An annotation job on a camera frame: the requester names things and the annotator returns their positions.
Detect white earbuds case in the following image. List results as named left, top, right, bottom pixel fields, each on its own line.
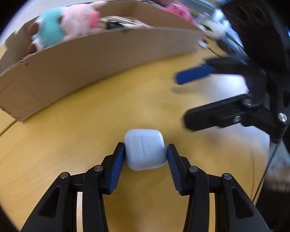
left=124, top=129, right=166, bottom=171

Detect black sunglasses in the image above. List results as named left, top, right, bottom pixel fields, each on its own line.
left=105, top=21, right=126, bottom=30

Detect beige clear phone case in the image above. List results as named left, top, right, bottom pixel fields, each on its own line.
left=100, top=16, right=151, bottom=29

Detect magenta bear plush toy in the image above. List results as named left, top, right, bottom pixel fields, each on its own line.
left=162, top=1, right=195, bottom=24

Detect pink pig plush toy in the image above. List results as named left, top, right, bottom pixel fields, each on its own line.
left=26, top=1, right=107, bottom=55

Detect white panda plush toy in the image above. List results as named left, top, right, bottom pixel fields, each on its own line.
left=199, top=19, right=226, bottom=40

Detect black cable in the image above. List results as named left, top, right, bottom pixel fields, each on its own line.
left=251, top=139, right=280, bottom=202

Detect brown cardboard tray box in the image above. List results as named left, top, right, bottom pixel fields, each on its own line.
left=0, top=0, right=202, bottom=121

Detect person's hand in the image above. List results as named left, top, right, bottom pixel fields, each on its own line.
left=264, top=165, right=290, bottom=193

